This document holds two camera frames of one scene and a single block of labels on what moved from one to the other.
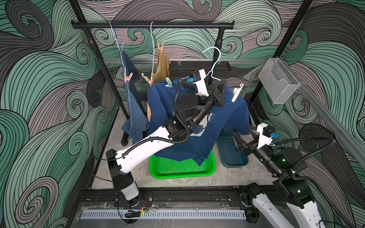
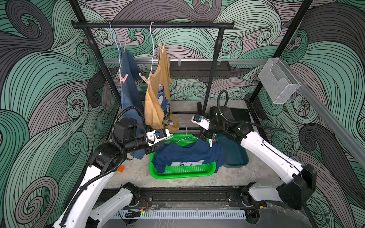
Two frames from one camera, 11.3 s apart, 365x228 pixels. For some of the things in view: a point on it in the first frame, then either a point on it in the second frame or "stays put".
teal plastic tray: x=227 y=149 stays put
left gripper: x=213 y=98 → x=149 y=149
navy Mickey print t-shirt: x=233 y=118 → x=172 y=154
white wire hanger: x=153 y=44 stays put
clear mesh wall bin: x=277 y=80 stays put
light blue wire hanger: x=216 y=62 → x=186 y=134
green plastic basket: x=163 y=168 stays put
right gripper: x=251 y=147 → x=206 y=133
